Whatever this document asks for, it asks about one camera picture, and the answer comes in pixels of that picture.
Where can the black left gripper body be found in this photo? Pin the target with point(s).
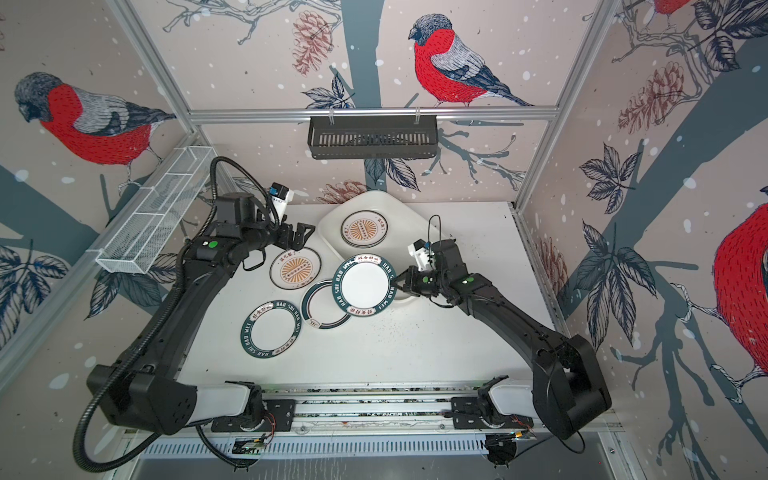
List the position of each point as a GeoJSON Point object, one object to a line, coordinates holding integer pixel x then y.
{"type": "Point", "coordinates": [281, 235]}

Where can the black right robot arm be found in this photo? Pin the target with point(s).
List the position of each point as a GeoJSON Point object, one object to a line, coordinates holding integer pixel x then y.
{"type": "Point", "coordinates": [568, 387]}

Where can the black hanging wire basket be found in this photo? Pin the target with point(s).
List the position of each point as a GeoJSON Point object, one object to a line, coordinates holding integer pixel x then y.
{"type": "Point", "coordinates": [373, 137]}

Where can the white plastic bin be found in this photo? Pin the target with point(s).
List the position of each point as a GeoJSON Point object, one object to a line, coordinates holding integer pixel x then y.
{"type": "Point", "coordinates": [405, 227]}

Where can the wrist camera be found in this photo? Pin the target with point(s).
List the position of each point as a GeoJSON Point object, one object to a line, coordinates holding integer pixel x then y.
{"type": "Point", "coordinates": [281, 198]}
{"type": "Point", "coordinates": [420, 252]}

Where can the green rim plate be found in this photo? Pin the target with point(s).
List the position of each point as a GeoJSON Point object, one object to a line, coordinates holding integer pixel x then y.
{"type": "Point", "coordinates": [319, 308]}
{"type": "Point", "coordinates": [362, 285]}
{"type": "Point", "coordinates": [271, 329]}

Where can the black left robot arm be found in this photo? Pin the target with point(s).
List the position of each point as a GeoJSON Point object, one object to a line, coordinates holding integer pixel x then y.
{"type": "Point", "coordinates": [140, 389]}

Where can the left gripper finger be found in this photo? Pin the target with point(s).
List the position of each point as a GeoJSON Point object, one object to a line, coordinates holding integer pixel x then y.
{"type": "Point", "coordinates": [294, 242]}
{"type": "Point", "coordinates": [304, 231]}

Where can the green rim plate front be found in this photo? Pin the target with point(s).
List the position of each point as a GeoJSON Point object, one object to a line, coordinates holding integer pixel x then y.
{"type": "Point", "coordinates": [362, 285]}

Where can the aluminium rail base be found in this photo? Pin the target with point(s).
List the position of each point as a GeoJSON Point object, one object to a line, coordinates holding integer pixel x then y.
{"type": "Point", "coordinates": [393, 409]}

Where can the white mesh wall shelf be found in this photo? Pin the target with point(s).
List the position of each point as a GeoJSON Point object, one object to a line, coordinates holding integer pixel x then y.
{"type": "Point", "coordinates": [140, 238]}

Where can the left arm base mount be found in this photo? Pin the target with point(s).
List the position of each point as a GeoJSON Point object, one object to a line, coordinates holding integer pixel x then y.
{"type": "Point", "coordinates": [272, 417]}

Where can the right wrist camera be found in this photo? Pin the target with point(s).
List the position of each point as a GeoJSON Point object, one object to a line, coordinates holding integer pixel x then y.
{"type": "Point", "coordinates": [420, 252]}

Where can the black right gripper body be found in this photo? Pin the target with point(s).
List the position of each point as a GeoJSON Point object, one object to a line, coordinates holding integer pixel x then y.
{"type": "Point", "coordinates": [428, 282]}

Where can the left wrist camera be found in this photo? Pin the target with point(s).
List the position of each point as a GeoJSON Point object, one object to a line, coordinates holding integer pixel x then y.
{"type": "Point", "coordinates": [281, 198]}

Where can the horizontal aluminium crossbar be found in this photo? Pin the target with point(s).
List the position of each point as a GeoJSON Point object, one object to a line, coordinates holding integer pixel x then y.
{"type": "Point", "coordinates": [252, 116]}

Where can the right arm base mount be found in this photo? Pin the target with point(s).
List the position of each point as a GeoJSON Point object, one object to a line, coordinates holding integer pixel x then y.
{"type": "Point", "coordinates": [473, 413]}

